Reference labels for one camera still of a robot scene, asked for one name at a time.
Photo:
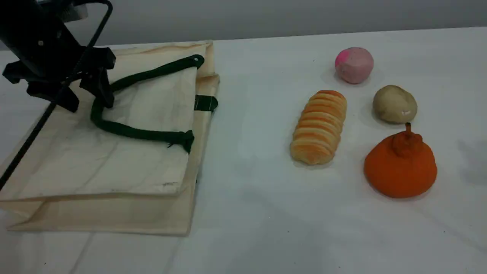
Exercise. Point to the pink peach toy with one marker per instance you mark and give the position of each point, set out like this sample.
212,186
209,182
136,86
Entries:
354,66

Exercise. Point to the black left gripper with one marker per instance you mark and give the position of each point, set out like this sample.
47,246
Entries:
42,53

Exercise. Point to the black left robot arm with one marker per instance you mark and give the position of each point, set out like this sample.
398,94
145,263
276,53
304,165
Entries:
23,11

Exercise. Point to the orange tangerine toy with stem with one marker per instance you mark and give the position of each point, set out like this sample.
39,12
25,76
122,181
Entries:
399,171

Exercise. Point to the beige potato toy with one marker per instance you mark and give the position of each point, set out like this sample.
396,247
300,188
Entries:
393,104

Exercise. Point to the striped bread loaf toy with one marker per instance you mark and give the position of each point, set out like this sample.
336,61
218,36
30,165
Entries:
319,127

